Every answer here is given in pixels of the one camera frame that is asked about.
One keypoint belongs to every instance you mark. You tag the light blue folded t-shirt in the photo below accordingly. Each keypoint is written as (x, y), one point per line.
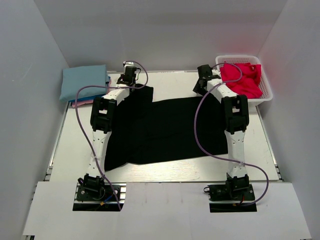
(78, 77)

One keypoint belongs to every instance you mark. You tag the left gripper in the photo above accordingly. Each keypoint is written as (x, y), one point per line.
(122, 76)

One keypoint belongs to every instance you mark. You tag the white plastic basket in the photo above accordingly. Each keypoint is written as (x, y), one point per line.
(264, 84)

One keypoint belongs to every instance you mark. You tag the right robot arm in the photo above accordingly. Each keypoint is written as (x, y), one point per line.
(235, 113)

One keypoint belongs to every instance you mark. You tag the black t-shirt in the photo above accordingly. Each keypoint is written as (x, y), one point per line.
(147, 131)

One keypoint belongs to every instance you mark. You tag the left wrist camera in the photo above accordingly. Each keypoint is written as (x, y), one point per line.
(128, 63)

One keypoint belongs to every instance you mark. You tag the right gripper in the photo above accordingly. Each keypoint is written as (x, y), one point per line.
(197, 89)

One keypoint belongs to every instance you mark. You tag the pink folded t-shirt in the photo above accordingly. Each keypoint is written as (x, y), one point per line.
(81, 103)

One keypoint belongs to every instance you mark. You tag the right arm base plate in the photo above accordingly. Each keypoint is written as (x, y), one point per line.
(236, 195)

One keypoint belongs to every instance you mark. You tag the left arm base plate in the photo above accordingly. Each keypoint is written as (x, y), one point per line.
(93, 194)

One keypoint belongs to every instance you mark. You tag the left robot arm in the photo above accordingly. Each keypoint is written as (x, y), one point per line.
(103, 116)

